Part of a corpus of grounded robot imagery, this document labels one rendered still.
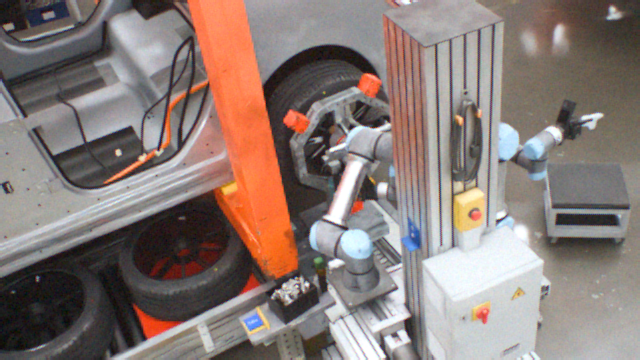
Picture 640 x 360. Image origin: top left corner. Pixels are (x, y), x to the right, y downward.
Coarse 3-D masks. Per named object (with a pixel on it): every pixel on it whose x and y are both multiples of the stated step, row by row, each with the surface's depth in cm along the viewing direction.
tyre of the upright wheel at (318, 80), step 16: (320, 64) 356; (336, 64) 357; (288, 80) 353; (304, 80) 348; (320, 80) 344; (336, 80) 344; (352, 80) 348; (272, 96) 356; (288, 96) 347; (304, 96) 341; (320, 96) 343; (384, 96) 363; (272, 112) 353; (304, 112) 344; (272, 128) 353; (288, 128) 344; (288, 144) 350; (288, 160) 355; (288, 176) 361
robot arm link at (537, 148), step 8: (536, 136) 279; (544, 136) 278; (552, 136) 279; (528, 144) 277; (536, 144) 275; (544, 144) 276; (552, 144) 279; (528, 152) 278; (536, 152) 275; (544, 152) 278; (536, 160) 280
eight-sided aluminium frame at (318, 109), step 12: (336, 96) 343; (348, 96) 341; (360, 96) 344; (312, 108) 340; (324, 108) 337; (384, 108) 355; (312, 120) 338; (384, 120) 361; (300, 144) 342; (300, 156) 346; (300, 168) 350; (372, 168) 375; (300, 180) 356; (312, 180) 358; (324, 180) 368
